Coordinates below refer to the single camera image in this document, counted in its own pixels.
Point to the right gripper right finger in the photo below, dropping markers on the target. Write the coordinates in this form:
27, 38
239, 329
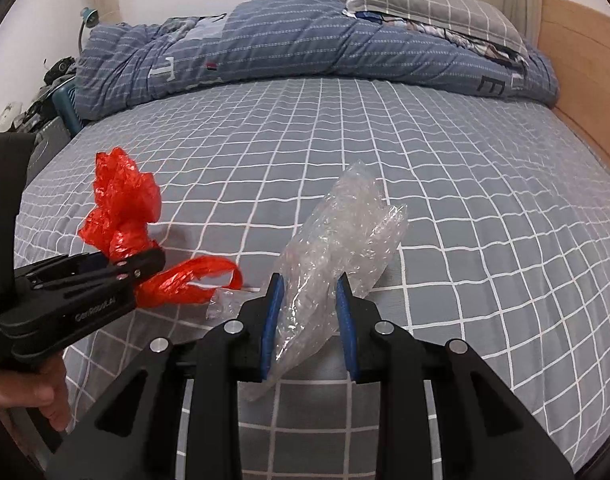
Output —
347, 329

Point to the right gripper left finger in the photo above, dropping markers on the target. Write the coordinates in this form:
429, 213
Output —
272, 302

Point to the clear bubble wrap bag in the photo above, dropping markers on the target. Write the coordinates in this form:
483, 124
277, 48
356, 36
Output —
351, 231

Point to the red plastic bag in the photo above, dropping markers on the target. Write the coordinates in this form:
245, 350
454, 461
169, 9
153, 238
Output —
127, 201

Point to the person's left hand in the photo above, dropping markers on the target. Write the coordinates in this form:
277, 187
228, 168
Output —
45, 390

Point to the grey suitcase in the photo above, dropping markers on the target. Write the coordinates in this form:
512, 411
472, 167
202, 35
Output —
49, 141

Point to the grey checked bed sheet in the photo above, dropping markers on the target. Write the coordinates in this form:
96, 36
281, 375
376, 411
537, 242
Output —
459, 217

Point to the clutter pile on suitcase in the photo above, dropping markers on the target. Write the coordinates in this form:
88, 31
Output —
44, 106

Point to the teal plastic stool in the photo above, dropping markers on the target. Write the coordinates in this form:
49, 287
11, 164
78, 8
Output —
63, 99

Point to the blue striped duvet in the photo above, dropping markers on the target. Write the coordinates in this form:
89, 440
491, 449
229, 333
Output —
125, 65

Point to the teal desk lamp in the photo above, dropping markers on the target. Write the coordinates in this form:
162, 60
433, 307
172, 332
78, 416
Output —
90, 19

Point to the grey checked pillow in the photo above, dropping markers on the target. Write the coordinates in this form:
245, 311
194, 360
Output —
473, 18

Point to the wooden headboard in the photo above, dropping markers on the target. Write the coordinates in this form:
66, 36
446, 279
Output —
577, 41

